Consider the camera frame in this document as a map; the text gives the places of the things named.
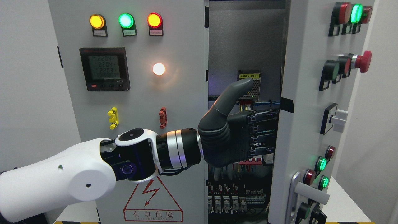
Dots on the red test terminal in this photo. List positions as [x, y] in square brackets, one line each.
[163, 118]

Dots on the grey cabinet door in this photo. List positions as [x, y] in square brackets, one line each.
[182, 89]
[316, 73]

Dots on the white glowing indicator light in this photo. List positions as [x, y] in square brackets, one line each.
[158, 69]

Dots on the metal mesh power supply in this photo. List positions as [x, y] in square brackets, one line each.
[254, 93]

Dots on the black digital power meter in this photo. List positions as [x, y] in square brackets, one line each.
[105, 68]

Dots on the black white surge protector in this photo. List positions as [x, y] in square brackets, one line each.
[268, 160]

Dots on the red handled circuit breaker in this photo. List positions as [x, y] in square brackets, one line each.
[252, 162]

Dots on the green indicator light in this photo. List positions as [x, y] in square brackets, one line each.
[128, 25]

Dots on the red indicator light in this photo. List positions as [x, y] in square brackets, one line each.
[155, 24]

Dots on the red electric danger sticker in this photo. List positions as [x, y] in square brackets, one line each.
[151, 201]

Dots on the yellow indicator light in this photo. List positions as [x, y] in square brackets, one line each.
[98, 25]

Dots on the red emergency stop button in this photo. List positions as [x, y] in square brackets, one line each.
[361, 61]

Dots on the dark grey robot hand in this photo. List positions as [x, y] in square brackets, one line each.
[227, 138]

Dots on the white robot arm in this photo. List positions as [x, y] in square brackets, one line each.
[89, 170]

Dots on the yellow test terminal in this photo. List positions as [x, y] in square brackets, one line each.
[113, 118]

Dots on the relay terminal row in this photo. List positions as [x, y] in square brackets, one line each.
[235, 197]

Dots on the white door handle lever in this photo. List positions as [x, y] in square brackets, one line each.
[312, 193]

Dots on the white knob selector switch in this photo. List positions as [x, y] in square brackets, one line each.
[333, 118]

